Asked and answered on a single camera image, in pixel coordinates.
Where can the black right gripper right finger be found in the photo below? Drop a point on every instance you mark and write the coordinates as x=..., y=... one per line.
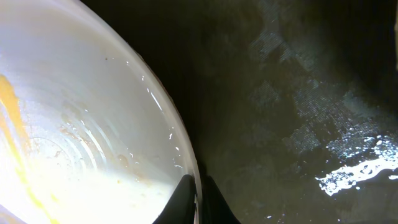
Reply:
x=215, y=208

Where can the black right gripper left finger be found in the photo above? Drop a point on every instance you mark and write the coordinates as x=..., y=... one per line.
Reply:
x=180, y=209

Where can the large dark serving tray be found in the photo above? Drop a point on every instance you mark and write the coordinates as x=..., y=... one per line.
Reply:
x=291, y=106

